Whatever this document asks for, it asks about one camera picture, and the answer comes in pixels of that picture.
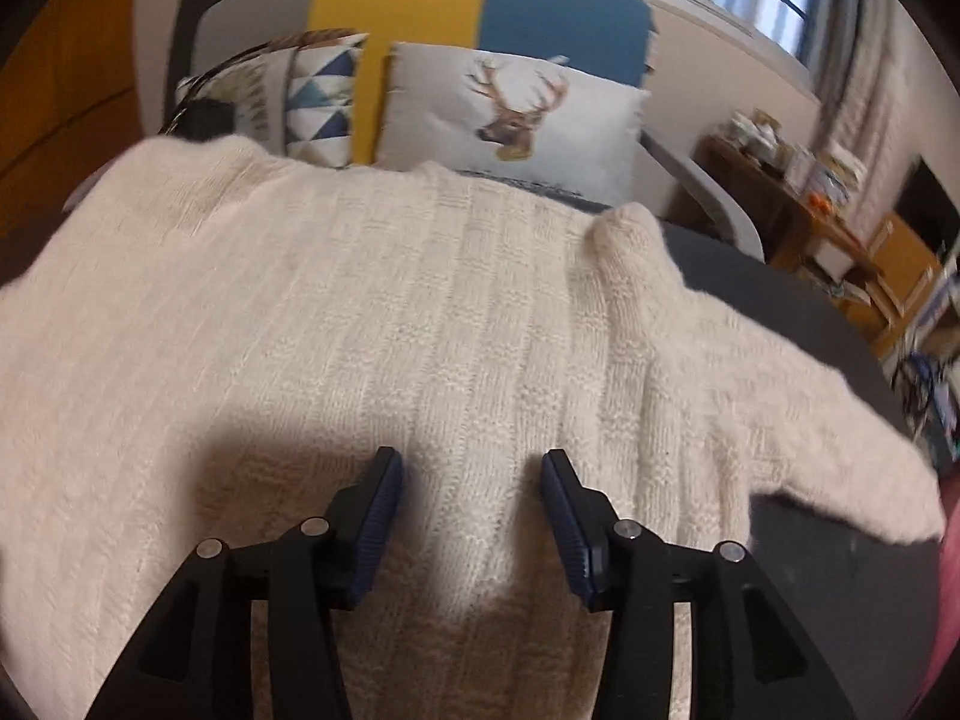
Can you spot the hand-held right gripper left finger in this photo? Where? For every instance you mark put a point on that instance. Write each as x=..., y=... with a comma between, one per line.
x=379, y=510

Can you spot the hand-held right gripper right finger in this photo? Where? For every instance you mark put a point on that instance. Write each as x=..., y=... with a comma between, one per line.
x=564, y=517

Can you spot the cream knit sweater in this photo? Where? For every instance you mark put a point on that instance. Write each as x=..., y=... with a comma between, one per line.
x=375, y=315

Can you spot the pink cloth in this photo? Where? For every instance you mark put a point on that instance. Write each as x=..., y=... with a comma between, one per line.
x=946, y=600

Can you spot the wooden side table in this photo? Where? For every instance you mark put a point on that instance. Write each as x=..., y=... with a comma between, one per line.
x=780, y=187

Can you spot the white deer print cushion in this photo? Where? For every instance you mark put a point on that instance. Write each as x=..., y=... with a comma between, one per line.
x=450, y=112

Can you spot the triangle pattern cushion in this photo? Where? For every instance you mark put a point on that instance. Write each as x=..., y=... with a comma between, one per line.
x=315, y=105

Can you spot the light wooden chair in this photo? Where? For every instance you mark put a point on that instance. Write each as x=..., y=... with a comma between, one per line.
x=896, y=262

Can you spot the black handbag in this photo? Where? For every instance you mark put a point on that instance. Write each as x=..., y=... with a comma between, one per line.
x=204, y=118

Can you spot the black television screen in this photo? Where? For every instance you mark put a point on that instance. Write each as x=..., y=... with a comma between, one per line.
x=926, y=199

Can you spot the grey yellow blue sofa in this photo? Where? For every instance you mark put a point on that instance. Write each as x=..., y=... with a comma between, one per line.
x=555, y=22

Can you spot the black upright board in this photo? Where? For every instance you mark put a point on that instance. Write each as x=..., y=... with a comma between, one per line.
x=184, y=37

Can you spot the wooden panelled wardrobe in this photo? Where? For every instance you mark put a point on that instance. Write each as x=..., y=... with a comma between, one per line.
x=60, y=90

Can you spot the light curtain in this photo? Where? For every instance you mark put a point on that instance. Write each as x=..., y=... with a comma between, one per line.
x=862, y=75

